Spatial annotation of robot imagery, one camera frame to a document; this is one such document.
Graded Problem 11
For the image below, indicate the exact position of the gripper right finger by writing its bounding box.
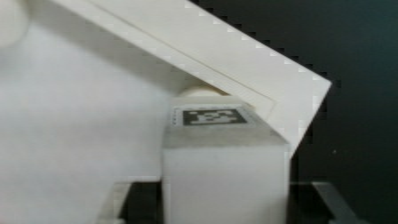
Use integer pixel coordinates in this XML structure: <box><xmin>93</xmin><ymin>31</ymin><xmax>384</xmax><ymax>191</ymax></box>
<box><xmin>289</xmin><ymin>182</ymin><xmax>372</xmax><ymax>224</ymax></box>

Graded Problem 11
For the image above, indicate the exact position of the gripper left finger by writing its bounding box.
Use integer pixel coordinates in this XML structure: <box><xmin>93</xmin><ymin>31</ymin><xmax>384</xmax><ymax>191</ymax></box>
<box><xmin>95</xmin><ymin>181</ymin><xmax>164</xmax><ymax>224</ymax></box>

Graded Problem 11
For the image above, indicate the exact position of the white table leg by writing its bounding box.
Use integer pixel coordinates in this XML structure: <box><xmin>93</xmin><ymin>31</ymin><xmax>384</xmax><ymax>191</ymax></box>
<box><xmin>162</xmin><ymin>87</ymin><xmax>290</xmax><ymax>224</ymax></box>

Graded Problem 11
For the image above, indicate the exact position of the white square tabletop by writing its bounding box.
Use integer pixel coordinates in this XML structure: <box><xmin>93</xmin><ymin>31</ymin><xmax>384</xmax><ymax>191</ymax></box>
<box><xmin>0</xmin><ymin>0</ymin><xmax>331</xmax><ymax>224</ymax></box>

